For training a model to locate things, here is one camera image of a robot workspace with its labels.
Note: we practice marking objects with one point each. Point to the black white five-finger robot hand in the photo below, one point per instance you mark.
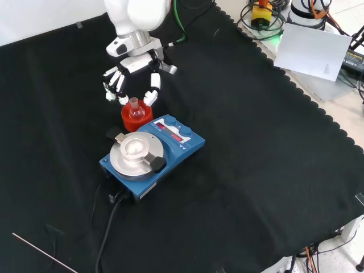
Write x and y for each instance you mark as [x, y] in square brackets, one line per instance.
[136, 63]

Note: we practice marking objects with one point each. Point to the clear cloth clip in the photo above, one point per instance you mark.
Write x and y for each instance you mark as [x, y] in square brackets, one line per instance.
[360, 199]
[79, 25]

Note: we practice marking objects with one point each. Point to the thin steel rod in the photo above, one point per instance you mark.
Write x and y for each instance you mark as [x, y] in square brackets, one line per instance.
[42, 251]

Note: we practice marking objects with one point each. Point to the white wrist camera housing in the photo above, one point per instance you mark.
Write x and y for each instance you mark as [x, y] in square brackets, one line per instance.
[115, 47]

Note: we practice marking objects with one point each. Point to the yellow stop button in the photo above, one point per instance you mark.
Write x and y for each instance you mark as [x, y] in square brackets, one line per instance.
[261, 14]

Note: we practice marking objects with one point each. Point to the black power adapter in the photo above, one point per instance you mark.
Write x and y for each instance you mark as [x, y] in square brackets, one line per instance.
[354, 61]

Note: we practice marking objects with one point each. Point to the pale board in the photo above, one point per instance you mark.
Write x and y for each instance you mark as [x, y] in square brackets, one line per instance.
[310, 51]

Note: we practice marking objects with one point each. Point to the blue-base heater with steel plate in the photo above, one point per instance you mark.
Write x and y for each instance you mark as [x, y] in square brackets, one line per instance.
[176, 148]

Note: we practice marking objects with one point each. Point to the black bench cloth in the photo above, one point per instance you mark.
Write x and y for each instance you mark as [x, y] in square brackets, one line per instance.
[256, 142]

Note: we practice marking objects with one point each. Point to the orange stepped flask stand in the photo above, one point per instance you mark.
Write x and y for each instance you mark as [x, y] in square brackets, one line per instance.
[130, 125]

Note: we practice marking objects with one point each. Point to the clear glass round-bottom flask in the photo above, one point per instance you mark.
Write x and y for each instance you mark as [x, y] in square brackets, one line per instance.
[135, 112]

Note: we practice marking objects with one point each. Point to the grey base platform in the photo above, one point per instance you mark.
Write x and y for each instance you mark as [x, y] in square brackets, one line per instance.
[321, 88]

